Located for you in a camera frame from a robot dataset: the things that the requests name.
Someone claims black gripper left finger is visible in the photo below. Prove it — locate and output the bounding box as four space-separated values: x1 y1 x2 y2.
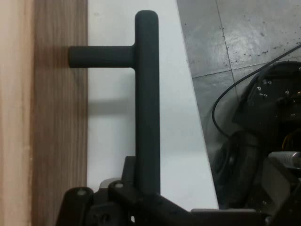
55 155 203 226

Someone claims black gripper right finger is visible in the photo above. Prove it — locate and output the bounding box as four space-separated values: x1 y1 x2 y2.
260 161 301 226

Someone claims black drawer handle bar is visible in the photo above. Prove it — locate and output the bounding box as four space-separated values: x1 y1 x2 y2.
68 10 162 196

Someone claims black round floor device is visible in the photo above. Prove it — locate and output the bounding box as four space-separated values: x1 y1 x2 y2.
213 60 301 214

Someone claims light wooden drawer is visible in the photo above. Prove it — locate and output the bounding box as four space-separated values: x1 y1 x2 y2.
0 0 89 226

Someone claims black curved floor cable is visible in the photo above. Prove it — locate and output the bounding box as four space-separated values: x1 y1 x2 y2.
211 43 301 139

